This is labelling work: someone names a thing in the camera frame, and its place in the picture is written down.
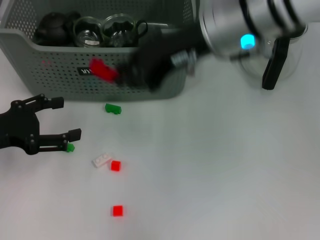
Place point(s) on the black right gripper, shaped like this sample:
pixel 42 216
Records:
pixel 160 55

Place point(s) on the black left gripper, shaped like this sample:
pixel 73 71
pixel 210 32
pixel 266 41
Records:
pixel 20 125

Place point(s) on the dark red curved brick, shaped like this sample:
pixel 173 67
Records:
pixel 102 70

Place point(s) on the glass teacup with black sleeve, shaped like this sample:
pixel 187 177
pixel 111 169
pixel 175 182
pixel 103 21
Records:
pixel 121 30
pixel 87 32

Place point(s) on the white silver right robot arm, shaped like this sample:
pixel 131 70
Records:
pixel 237 20

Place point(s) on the grey perforated storage bin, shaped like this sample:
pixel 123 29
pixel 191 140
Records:
pixel 50 75

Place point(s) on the green toy brick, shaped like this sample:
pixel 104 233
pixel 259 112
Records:
pixel 70 148
pixel 113 108

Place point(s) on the white two-stud brick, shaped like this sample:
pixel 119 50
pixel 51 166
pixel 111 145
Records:
pixel 101 160

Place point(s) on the right gripper silver metal fitting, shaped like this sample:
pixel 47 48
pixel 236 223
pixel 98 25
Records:
pixel 183 58

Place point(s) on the small red cube brick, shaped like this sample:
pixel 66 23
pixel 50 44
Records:
pixel 115 165
pixel 117 210

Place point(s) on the dark clay teapot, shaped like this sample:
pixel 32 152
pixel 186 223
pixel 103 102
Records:
pixel 53 27

